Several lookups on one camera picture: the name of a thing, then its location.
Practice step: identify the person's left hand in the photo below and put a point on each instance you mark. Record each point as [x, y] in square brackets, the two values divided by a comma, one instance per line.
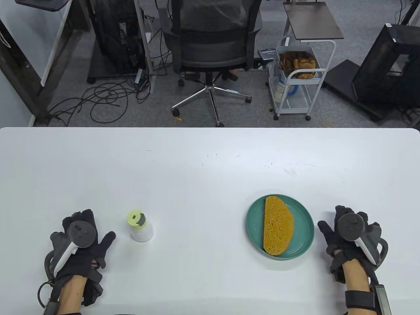
[98, 249]

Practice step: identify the person's right hand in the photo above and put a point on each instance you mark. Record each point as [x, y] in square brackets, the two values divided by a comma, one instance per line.
[331, 241]

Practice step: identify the white dispenser with yellow lid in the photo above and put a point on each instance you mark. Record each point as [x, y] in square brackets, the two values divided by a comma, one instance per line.
[140, 227]

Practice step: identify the yellow bread slice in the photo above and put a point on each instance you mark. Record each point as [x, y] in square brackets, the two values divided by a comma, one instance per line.
[278, 226]

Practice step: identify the person's right forearm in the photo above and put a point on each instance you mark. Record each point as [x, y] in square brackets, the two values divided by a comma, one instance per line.
[356, 277]

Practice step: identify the person's left forearm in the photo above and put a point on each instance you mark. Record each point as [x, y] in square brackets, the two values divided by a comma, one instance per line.
[70, 295]

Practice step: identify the clear bag of bread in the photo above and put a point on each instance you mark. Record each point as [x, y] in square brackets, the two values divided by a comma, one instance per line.
[298, 64]

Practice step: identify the grey white hand controller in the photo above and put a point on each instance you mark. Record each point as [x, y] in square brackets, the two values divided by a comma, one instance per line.
[80, 233]
[351, 226]

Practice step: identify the green round plate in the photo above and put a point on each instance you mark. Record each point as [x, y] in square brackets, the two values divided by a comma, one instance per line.
[303, 229]

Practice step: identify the white rolling cart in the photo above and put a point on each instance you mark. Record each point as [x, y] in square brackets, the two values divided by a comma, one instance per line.
[292, 105]

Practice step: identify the black flat base platform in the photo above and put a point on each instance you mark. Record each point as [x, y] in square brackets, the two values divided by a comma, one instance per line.
[341, 73]

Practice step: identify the black open computer case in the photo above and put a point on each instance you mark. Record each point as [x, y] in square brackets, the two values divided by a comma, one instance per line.
[387, 65]

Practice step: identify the black low stand with packets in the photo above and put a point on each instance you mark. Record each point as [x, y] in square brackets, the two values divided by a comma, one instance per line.
[265, 58]

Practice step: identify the white desk leg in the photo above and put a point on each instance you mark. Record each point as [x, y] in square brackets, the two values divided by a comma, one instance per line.
[144, 39]

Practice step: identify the brown side table top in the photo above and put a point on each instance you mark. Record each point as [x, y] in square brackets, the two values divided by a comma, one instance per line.
[311, 21]

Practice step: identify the black mesh office chair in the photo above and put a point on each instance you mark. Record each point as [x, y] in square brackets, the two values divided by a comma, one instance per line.
[210, 42]

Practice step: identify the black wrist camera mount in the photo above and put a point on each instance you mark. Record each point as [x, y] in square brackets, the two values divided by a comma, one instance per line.
[382, 300]
[92, 288]

